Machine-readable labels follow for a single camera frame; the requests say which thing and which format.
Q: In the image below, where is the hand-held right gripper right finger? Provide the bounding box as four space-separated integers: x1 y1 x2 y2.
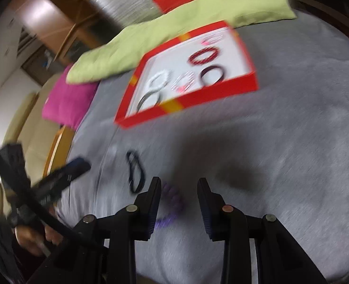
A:
197 177 327 284

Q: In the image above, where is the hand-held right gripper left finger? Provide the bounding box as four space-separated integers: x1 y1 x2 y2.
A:
27 177 162 284

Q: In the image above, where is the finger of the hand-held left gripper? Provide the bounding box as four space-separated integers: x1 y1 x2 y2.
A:
29 157 91 204

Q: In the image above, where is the purple bead bracelet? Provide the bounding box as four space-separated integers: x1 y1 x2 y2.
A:
154 182 185 230

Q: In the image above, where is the black cord bracelet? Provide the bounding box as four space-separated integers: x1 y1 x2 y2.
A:
125 151 147 193

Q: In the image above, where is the red gift box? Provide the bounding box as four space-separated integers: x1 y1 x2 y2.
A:
114 21 260 129

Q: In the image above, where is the red bead bracelet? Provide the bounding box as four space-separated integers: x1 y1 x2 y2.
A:
188 47 219 66

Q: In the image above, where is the person's left forearm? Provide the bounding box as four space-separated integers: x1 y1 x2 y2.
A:
0 198 24 284

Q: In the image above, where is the person's left hand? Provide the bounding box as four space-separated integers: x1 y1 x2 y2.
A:
15 207 65 256

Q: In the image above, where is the beige sofa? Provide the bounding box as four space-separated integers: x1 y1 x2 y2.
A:
0 74 65 213

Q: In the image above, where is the magenta pillow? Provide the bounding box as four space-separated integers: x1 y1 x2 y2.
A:
41 63 99 131

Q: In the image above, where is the wooden cabinet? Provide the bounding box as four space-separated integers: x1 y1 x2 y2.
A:
7 0 104 86

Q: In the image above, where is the green pillow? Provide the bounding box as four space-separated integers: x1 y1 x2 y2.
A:
66 0 297 85

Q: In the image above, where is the silver foil mat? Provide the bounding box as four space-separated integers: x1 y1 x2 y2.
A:
88 0 175 28

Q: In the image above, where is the wooden bed frame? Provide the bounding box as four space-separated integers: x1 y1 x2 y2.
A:
44 127 75 178

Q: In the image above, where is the black cable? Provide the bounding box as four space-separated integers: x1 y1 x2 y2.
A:
0 138 104 250

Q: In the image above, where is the thin black bracelet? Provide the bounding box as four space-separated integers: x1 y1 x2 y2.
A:
137 90 161 113

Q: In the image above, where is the white bead bracelet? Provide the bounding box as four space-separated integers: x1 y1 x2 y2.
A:
146 70 172 95

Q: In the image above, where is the clear pink bead bracelet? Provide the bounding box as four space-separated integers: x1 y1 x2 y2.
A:
171 71 196 93

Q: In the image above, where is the dark maroon bracelet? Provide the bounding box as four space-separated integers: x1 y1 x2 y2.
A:
199 65 226 87

